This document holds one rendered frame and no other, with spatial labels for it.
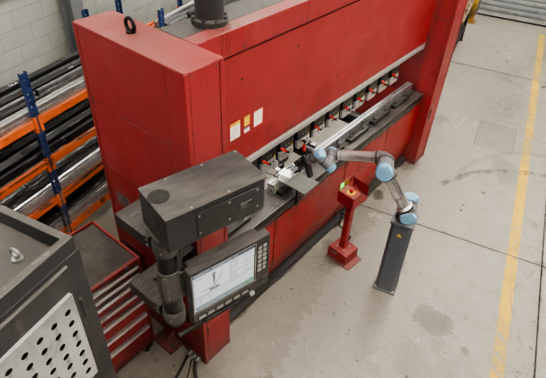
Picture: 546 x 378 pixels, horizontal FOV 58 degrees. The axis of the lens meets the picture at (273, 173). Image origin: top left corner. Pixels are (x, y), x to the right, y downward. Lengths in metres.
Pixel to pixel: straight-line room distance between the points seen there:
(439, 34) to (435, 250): 2.04
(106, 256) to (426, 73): 3.55
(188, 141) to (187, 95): 0.24
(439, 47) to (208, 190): 3.50
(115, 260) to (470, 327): 2.76
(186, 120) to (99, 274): 1.23
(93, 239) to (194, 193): 1.39
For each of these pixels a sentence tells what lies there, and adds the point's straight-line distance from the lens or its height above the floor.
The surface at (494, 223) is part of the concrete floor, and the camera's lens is 5.32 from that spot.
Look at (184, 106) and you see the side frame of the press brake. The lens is 2.26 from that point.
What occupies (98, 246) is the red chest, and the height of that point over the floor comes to 0.98.
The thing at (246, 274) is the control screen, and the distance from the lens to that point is 2.46.
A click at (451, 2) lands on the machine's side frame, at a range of 4.98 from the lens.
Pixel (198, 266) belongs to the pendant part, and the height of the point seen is 1.60.
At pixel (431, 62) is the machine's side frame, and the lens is 5.19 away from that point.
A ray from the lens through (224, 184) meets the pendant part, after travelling 2.09.
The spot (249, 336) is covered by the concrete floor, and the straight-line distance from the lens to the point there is 3.92.
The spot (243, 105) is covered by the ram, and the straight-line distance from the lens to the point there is 2.92.
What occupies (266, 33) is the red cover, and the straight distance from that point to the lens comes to 2.84.
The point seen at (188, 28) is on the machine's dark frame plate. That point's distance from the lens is 2.64.
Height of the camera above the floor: 3.28
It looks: 38 degrees down
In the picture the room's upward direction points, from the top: 3 degrees clockwise
